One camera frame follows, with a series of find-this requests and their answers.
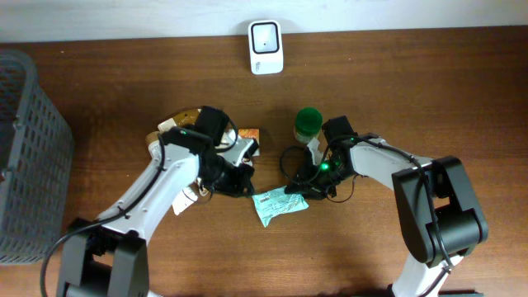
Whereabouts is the beige brown snack bag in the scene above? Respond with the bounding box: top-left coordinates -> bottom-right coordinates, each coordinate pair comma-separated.
158,108 -> 201,132

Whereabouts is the dark grey plastic basket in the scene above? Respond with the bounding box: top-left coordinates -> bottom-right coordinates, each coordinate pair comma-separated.
1,49 -> 74,266

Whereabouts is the orange tissue packet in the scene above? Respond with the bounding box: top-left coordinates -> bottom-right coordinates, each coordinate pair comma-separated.
238,128 -> 260,157

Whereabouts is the white tube with brown cap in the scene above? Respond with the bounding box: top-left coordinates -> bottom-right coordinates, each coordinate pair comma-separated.
144,130 -> 199,216

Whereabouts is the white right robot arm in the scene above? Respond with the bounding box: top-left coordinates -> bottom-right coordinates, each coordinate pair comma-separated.
285,134 -> 488,296

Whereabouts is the green lid jar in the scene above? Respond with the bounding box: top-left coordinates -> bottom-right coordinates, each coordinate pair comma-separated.
294,107 -> 323,144

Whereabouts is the white barcode scanner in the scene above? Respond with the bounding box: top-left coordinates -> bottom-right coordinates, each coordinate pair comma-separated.
247,20 -> 284,75

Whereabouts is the teal snack packet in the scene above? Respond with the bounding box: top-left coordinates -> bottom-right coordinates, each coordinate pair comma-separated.
252,186 -> 309,228

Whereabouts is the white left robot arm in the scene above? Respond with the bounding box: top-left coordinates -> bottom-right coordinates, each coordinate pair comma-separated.
56,127 -> 258,296

